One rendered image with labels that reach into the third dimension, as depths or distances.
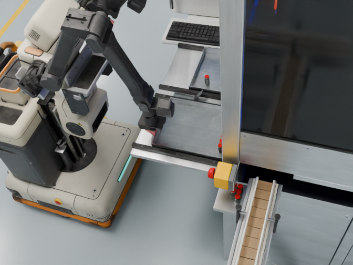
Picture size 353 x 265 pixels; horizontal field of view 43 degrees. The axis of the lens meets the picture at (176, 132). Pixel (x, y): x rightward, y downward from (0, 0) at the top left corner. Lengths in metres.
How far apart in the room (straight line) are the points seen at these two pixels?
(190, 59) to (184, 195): 0.92
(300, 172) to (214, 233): 1.11
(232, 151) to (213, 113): 0.40
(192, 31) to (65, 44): 1.05
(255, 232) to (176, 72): 0.89
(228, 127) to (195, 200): 1.29
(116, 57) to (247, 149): 0.54
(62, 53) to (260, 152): 0.75
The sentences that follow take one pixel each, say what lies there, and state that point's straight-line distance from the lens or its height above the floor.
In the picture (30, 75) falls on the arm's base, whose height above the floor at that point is 1.23.
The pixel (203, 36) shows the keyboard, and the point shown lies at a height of 0.83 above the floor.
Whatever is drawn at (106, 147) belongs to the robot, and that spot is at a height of 0.28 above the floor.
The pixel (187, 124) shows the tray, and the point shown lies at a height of 0.88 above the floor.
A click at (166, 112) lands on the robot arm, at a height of 1.09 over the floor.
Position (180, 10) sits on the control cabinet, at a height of 0.83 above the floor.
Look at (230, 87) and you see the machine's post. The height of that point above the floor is 1.42.
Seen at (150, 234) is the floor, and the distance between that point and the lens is 2.64.
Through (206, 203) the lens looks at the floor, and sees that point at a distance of 2.70.
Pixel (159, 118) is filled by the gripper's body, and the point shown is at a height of 1.00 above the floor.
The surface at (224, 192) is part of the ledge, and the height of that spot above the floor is 0.88.
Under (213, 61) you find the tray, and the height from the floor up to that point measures 0.88.
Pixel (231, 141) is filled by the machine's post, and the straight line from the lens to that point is 1.53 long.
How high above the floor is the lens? 2.39
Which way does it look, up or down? 53 degrees down
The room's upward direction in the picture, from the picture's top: 9 degrees counter-clockwise
